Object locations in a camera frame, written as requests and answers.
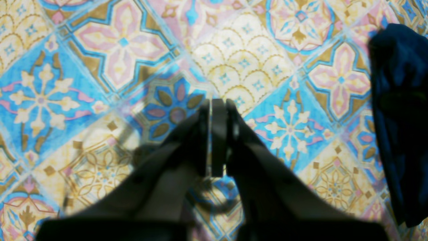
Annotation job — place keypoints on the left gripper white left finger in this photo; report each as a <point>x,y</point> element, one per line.
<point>147,205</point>

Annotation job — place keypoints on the blue long-sleeve shirt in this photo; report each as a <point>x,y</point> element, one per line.
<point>398,77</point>

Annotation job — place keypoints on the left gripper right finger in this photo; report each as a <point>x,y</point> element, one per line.
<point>277,205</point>

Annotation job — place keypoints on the patterned tile tablecloth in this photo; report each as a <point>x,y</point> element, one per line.
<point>84,83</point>

